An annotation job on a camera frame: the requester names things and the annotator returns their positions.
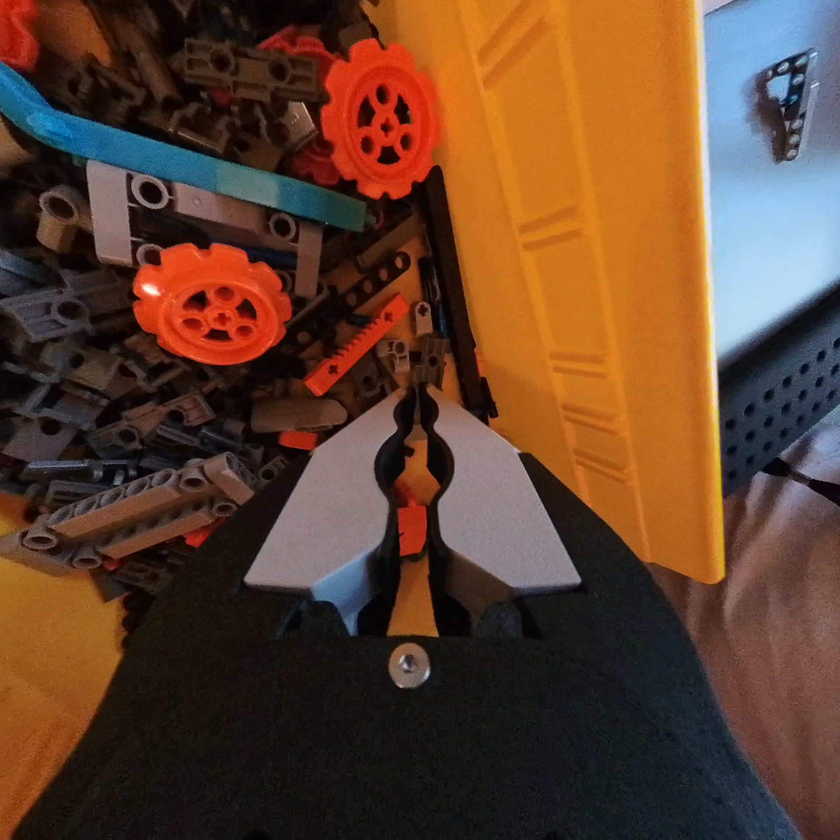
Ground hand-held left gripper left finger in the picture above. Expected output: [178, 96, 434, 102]
[246, 386, 420, 620]

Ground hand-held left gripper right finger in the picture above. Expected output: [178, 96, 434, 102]
[416, 392, 584, 620]

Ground small orange connector piece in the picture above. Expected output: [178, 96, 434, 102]
[392, 335, 447, 556]

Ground pile of building pieces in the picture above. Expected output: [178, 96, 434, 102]
[0, 0, 494, 599]

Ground yellow plastic bin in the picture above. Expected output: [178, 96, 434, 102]
[0, 0, 727, 840]

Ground grey beam with blue pin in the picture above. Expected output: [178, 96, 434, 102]
[758, 49, 819, 162]

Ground orange gear rack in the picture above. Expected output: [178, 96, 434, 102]
[304, 292, 412, 396]

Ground light grey angled beams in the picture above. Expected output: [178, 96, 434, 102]
[23, 452, 258, 560]

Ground orange gear wheel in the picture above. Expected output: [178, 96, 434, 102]
[132, 243, 294, 367]
[321, 38, 439, 199]

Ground light grey plate piece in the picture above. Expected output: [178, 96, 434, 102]
[86, 161, 324, 298]

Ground blue separator tool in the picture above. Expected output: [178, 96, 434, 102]
[0, 63, 370, 235]

